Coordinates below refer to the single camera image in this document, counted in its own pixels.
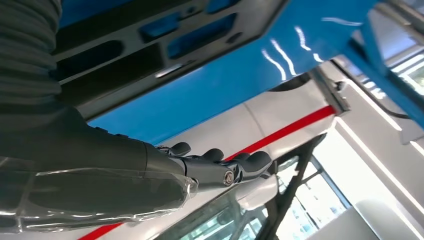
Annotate blue metal shelf rack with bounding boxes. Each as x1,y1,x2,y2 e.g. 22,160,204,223
59,0,424,145

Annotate white car with red stripe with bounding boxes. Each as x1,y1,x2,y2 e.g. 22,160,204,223
0,72,352,240

